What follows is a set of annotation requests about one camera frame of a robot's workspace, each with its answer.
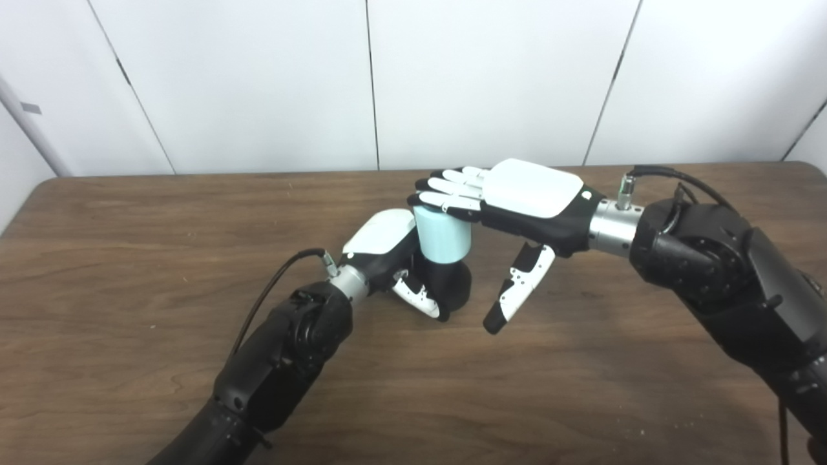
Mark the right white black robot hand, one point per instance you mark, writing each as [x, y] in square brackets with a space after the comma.
[536, 194]

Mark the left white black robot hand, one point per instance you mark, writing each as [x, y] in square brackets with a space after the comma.
[381, 239]

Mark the black flared nozzle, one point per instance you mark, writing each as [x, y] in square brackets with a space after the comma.
[452, 284]

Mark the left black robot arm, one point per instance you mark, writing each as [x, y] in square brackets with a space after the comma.
[278, 361]

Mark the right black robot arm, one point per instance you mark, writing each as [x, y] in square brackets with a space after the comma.
[711, 258]

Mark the small grey label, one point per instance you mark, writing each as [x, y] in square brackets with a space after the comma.
[30, 108]

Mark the white corner post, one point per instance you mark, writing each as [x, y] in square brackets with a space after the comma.
[48, 143]

